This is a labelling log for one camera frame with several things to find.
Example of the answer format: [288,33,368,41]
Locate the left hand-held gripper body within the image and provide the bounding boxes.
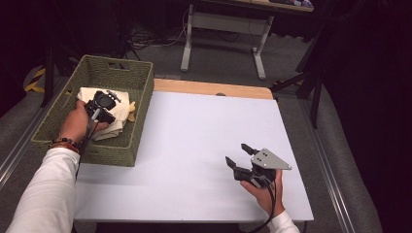
[84,89,123,125]

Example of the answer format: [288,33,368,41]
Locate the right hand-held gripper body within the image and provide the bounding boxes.
[232,148,292,189]

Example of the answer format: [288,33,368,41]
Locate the cream baby pants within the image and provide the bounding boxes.
[76,86,137,142]

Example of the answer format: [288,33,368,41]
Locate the green woven basket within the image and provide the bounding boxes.
[31,54,155,168]

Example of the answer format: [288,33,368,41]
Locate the person's left hand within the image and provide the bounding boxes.
[58,99,111,145]

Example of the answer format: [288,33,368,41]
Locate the person's right hand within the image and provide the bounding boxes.
[240,169,286,217]

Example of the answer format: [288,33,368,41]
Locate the white board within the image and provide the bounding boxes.
[73,90,315,223]

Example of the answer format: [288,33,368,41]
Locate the black metal stand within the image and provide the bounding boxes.
[40,47,79,108]

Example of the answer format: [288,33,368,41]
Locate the wooden table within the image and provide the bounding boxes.
[152,78,275,101]

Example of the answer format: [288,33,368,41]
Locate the yellow black hazard tape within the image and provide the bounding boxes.
[23,66,72,96]

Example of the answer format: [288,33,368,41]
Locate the black tripod stand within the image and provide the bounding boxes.
[269,25,325,130]

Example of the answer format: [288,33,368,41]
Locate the black curtain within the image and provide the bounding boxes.
[319,0,412,233]

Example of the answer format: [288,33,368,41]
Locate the white-legged desk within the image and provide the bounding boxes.
[180,0,315,81]

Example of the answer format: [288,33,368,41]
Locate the right hand-held gripper cable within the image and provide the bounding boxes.
[246,181,278,233]

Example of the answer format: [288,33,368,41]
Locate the beaded bracelet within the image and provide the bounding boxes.
[48,137,81,155]

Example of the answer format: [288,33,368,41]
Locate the aluminium floor rail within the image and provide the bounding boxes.
[299,98,358,233]
[0,76,71,192]

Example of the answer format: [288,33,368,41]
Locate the bundle of floor cables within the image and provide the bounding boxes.
[125,8,190,50]

